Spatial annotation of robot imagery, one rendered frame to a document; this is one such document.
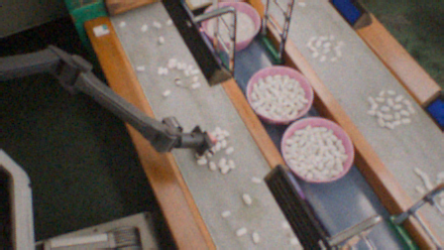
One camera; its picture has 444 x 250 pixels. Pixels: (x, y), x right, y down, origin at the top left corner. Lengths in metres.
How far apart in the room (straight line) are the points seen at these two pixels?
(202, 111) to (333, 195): 0.60
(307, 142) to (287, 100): 0.20
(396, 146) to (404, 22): 1.71
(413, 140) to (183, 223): 0.93
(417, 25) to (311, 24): 1.44
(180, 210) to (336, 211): 0.57
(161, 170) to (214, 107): 0.34
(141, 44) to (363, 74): 0.98
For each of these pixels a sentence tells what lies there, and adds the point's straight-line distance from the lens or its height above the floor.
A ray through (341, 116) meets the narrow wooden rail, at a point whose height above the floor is 0.76.
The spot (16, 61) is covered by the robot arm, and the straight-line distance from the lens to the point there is 1.28.
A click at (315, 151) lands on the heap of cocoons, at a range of 1.54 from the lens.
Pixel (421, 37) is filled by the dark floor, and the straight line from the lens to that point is 3.17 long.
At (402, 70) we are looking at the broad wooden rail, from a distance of 1.83.
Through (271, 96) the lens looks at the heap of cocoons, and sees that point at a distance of 1.64.
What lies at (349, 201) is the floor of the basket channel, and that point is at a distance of 1.56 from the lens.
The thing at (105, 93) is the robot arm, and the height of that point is 1.03.
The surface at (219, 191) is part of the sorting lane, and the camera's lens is 1.43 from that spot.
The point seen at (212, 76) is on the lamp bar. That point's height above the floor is 1.08.
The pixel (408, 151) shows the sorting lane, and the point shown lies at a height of 0.74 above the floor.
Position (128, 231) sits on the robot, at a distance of 1.37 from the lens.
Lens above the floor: 2.08
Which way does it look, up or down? 60 degrees down
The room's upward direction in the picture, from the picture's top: straight up
